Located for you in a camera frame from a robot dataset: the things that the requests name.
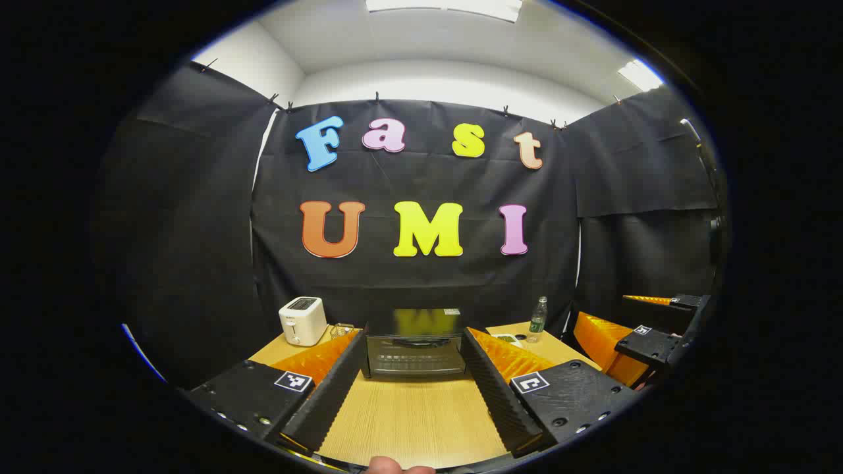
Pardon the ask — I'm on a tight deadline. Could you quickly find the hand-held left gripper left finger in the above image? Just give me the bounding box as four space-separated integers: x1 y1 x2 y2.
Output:
183 326 371 456

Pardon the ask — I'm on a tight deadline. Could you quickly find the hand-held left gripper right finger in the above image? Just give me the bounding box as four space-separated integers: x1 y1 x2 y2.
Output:
460 326 641 460

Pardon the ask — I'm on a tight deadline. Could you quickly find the black electric oven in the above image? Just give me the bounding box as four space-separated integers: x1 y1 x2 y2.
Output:
361 308 470 379

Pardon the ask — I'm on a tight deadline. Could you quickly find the white toaster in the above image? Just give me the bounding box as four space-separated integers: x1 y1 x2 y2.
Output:
278 296 328 347

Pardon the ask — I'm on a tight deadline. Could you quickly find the clear plastic water bottle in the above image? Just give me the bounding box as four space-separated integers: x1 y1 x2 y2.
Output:
527 296 549 344

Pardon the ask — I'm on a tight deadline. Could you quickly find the metal backdrop stand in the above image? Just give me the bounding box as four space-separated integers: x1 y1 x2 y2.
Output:
680 118 726 264

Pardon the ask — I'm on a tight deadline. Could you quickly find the black backdrop cloth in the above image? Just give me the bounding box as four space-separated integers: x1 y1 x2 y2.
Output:
92 59 725 389

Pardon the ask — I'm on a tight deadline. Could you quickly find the small ceiling light panel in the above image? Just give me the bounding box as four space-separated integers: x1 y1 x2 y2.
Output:
618 59 665 92

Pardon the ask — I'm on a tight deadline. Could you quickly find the long ceiling light panel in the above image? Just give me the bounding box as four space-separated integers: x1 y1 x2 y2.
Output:
366 0 524 24

